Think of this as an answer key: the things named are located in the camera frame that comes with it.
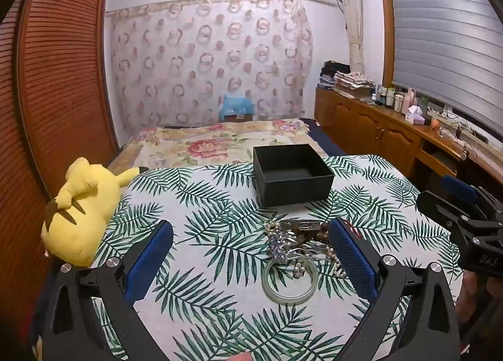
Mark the cardboard box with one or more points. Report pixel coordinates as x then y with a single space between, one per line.
353 93

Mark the pale green jade bangle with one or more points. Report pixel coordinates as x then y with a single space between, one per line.
271 292

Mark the grey window blind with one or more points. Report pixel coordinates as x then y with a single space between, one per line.
444 50

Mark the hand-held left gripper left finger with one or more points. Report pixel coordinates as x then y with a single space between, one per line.
151 258

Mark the dark blue bed sheet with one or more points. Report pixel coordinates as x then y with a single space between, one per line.
326 141

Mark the white power strip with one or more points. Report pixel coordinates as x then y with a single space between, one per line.
438 112

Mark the wooden cabinet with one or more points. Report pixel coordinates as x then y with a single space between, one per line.
365 125

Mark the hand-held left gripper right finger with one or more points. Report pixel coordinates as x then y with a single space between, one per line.
353 262

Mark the black square box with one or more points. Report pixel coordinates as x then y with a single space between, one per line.
298 192

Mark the light blue bag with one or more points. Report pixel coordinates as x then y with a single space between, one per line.
235 107

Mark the person's right hand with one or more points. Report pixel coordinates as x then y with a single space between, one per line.
469 290

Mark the stack of dark clothes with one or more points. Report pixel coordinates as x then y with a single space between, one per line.
334 72

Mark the folded floral fabric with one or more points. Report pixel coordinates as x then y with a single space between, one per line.
355 80

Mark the pink tissue box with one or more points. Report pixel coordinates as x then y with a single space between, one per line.
414 115

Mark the green leaf print tablecloth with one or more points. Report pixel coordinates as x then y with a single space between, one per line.
220 266

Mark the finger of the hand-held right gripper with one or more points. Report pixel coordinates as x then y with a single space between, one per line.
458 188
436 205

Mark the row of cosmetic bottles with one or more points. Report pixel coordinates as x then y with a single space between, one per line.
393 97

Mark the louvered wooden wardrobe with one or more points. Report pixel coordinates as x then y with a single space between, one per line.
59 70

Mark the yellow plush toy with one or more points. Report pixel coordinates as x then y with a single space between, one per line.
82 219

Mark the wrapped air conditioner pipe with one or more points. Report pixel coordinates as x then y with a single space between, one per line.
355 31

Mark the floral bed blanket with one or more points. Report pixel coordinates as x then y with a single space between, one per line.
196 144

